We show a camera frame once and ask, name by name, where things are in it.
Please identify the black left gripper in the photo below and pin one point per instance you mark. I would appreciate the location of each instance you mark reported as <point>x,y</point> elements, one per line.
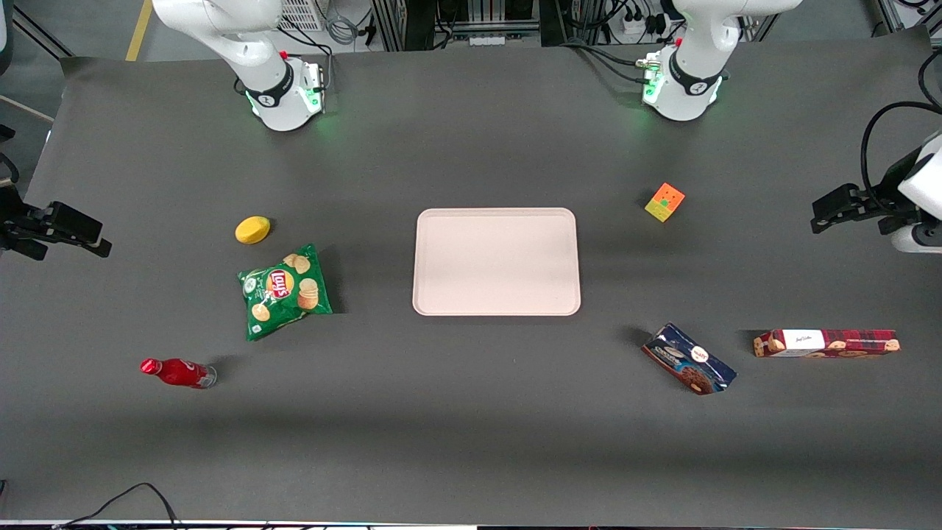
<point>881,201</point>

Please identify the orange yellow puzzle cube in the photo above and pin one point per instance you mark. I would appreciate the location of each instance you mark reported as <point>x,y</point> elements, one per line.
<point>664,202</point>

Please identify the red soda bottle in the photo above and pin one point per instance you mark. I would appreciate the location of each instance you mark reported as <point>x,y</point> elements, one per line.
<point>176,372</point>

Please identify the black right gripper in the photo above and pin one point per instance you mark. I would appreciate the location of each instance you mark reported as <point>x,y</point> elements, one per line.
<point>16,227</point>

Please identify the yellow lemon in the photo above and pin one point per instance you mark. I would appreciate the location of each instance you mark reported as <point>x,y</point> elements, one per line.
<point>252,230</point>

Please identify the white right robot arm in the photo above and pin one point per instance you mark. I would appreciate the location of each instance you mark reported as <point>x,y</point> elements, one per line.
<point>272,81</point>

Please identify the dark grey table mat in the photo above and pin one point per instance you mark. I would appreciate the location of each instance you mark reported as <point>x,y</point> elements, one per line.
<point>471,427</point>

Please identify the beige plastic tray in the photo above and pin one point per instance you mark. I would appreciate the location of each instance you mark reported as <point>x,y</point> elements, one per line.
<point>497,261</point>

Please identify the red cookie box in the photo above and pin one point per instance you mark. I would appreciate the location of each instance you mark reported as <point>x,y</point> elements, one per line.
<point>824,344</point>

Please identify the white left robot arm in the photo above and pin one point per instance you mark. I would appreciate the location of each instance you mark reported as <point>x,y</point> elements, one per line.
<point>688,85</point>

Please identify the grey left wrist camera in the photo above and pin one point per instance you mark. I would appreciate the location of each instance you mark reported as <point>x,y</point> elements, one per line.
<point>920,239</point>

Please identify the green chips bag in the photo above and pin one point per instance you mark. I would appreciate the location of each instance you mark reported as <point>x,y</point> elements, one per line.
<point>283,293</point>

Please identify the aluminium equipment frame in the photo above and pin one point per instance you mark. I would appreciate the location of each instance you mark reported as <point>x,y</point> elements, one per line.
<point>456,22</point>

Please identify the white power strip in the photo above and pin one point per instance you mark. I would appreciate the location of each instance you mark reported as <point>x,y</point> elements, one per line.
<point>633,26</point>

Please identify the white perforated box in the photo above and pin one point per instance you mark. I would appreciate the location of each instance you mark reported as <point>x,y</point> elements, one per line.
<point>300,13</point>

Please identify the blue cookie bag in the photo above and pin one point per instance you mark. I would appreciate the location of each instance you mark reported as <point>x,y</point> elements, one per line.
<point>688,359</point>

